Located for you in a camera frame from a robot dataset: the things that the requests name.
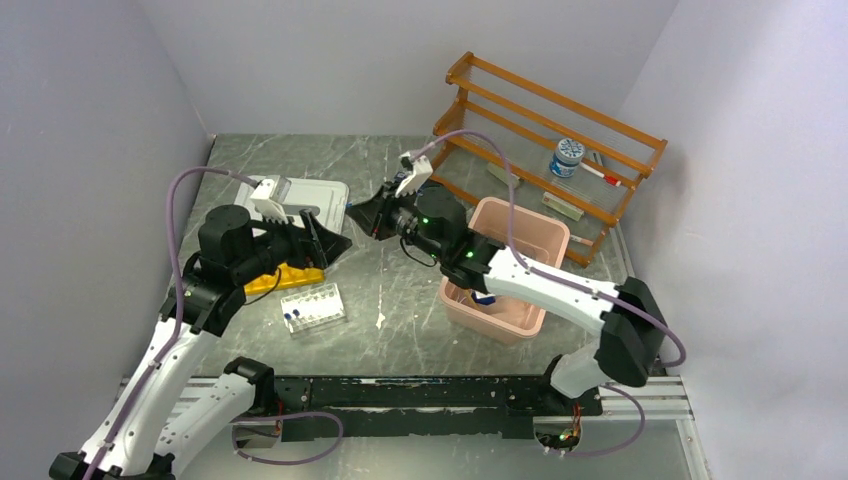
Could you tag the yellow test tube rack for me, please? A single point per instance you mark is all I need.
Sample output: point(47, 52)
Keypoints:
point(286, 277)

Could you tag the beige block on shelf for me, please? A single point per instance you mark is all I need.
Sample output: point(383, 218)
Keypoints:
point(507, 178)

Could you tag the white plastic lid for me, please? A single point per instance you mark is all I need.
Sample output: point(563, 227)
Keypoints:
point(327, 200)

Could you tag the pink plastic bin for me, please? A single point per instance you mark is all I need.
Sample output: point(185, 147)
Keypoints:
point(536, 236)

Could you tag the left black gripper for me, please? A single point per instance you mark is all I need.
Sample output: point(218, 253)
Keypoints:
point(328, 245)

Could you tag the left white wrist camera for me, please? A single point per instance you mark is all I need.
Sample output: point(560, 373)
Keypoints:
point(268, 196)

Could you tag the red white marker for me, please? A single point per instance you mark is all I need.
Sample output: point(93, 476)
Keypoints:
point(611, 180)

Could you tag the blue white jar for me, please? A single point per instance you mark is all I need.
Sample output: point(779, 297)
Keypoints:
point(567, 157)

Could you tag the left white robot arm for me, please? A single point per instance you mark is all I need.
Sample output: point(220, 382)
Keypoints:
point(137, 439)

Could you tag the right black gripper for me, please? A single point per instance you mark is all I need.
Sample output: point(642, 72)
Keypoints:
point(374, 214)

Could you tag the black base frame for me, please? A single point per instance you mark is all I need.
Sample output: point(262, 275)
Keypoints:
point(506, 405)

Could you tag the beige labelled block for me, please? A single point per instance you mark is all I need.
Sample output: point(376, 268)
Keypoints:
point(562, 207)

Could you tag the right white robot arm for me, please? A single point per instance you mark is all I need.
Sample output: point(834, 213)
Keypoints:
point(624, 318)

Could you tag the orange wooden shelf rack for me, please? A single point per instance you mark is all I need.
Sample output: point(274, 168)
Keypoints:
point(505, 114)

